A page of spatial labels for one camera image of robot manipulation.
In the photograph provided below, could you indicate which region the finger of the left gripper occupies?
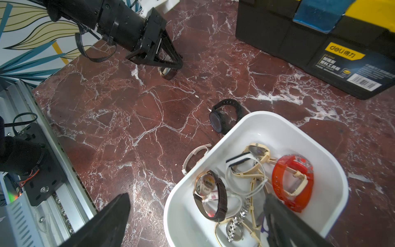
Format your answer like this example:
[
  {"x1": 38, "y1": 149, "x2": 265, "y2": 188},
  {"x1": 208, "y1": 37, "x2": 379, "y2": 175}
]
[{"x1": 135, "y1": 29, "x2": 184, "y2": 70}]

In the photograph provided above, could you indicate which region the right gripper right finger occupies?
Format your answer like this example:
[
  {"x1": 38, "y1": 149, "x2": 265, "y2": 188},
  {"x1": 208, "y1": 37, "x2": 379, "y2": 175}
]
[{"x1": 263, "y1": 194, "x2": 331, "y2": 247}]

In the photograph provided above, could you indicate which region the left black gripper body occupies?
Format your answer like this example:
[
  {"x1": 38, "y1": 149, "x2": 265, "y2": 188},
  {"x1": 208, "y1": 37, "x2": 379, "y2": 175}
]
[{"x1": 126, "y1": 8, "x2": 173, "y2": 66}]

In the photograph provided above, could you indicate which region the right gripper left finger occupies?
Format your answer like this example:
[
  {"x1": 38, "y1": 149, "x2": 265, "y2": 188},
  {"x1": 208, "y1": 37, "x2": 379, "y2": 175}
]
[{"x1": 61, "y1": 193, "x2": 131, "y2": 247}]

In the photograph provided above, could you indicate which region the dark brown strap watch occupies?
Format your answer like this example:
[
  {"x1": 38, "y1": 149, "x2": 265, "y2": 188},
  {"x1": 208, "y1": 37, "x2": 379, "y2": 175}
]
[{"x1": 158, "y1": 67, "x2": 179, "y2": 80}]

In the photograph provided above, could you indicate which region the red transparent watch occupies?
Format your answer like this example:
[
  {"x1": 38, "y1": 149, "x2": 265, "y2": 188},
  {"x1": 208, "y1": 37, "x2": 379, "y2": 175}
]
[{"x1": 271, "y1": 154, "x2": 314, "y2": 213}]

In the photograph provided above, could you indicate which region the beige looped watch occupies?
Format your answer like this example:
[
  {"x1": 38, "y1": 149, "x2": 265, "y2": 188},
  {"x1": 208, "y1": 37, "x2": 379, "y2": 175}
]
[{"x1": 214, "y1": 192, "x2": 263, "y2": 247}]

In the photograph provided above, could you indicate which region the beige square watch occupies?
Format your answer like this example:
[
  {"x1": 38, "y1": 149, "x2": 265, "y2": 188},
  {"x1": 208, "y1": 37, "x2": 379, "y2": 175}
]
[{"x1": 226, "y1": 143, "x2": 277, "y2": 179}]

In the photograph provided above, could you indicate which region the white plastic storage tray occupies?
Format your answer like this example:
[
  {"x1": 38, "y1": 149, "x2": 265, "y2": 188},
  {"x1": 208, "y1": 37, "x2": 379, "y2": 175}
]
[{"x1": 163, "y1": 111, "x2": 350, "y2": 247}]

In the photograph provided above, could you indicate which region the white pink watch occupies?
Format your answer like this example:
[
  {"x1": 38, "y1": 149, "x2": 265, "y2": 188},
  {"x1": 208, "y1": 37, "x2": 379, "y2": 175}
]
[{"x1": 193, "y1": 152, "x2": 270, "y2": 222}]

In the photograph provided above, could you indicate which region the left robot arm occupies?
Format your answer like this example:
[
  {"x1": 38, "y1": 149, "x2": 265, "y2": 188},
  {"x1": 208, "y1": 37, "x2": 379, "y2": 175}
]
[{"x1": 36, "y1": 0, "x2": 183, "y2": 70}]

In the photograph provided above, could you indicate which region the black round watch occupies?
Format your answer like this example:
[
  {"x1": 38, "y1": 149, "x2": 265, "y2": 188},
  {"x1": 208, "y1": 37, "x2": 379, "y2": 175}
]
[{"x1": 209, "y1": 99, "x2": 243, "y2": 135}]

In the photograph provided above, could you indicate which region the yellow black toolbox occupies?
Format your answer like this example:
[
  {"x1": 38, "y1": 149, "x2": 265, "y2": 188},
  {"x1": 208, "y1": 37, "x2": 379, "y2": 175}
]
[{"x1": 236, "y1": 1, "x2": 395, "y2": 100}]

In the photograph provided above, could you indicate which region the aluminium front rail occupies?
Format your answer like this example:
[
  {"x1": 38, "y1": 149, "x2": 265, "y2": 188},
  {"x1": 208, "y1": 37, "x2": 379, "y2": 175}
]
[{"x1": 1, "y1": 81, "x2": 97, "y2": 247}]

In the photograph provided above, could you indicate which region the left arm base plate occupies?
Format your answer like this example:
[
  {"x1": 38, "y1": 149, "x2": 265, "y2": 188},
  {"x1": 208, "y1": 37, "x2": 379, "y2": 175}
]
[{"x1": 1, "y1": 118, "x2": 66, "y2": 206}]

